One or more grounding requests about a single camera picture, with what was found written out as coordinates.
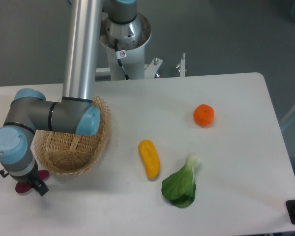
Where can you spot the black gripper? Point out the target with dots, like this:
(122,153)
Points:
(30,176)

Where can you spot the purple sweet potato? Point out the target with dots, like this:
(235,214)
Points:
(22,187)

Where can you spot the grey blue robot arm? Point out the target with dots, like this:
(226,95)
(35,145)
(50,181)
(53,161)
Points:
(75,114)

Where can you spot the woven wicker basket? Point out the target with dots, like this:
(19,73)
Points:
(69,154)

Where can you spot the yellow squash toy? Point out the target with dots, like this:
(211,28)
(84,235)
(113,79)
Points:
(150,158)

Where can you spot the green bok choy leaf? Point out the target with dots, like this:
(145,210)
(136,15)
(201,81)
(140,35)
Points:
(179,188)

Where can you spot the orange tangerine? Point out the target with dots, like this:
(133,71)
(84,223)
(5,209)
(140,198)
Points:
(204,115)

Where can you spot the white base frame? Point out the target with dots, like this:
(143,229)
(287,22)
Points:
(151,70)

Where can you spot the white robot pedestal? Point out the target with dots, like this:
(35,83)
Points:
(125,47)

